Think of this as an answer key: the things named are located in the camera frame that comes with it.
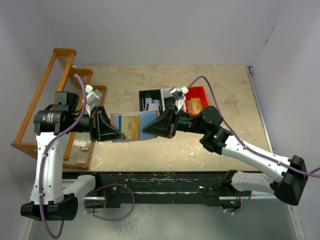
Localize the gold card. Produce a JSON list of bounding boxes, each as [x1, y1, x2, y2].
[[119, 114, 140, 141]]

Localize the pink leather card holder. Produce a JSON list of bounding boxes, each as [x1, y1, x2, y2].
[[110, 110, 159, 143]]

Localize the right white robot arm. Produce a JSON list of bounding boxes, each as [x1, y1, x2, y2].
[[143, 106, 308, 206]]

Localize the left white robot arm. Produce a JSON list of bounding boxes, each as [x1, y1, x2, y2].
[[20, 90, 125, 221]]

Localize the orange card in red bin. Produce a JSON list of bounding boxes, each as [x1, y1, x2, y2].
[[187, 98, 203, 115]]

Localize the grey cards in black bin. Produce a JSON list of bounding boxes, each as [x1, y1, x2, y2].
[[143, 98, 160, 111]]

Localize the white plastic bin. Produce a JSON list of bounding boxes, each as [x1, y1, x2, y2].
[[160, 88, 186, 113]]

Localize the black plastic bin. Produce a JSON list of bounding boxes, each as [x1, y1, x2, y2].
[[138, 89, 163, 114]]

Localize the red plastic bin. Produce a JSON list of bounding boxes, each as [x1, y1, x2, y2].
[[184, 86, 209, 116]]

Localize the orange wooden rack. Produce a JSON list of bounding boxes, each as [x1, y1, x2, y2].
[[11, 48, 94, 170]]

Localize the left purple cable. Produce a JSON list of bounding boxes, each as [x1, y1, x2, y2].
[[38, 74, 88, 240]]

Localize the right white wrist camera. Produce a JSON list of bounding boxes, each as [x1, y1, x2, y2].
[[169, 86, 189, 111]]

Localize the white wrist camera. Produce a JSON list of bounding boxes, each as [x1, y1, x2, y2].
[[169, 86, 189, 111], [85, 84, 102, 114]]

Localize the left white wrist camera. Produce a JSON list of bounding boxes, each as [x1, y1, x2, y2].
[[85, 84, 102, 114]]

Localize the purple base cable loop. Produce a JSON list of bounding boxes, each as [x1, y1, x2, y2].
[[83, 183, 136, 222]]

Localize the black metal base frame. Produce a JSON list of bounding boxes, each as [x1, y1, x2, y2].
[[62, 170, 250, 208]]

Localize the aluminium rail frame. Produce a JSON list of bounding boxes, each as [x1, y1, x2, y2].
[[246, 65, 298, 201]]

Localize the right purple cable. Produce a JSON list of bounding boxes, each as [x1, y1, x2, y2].
[[187, 75, 320, 179]]

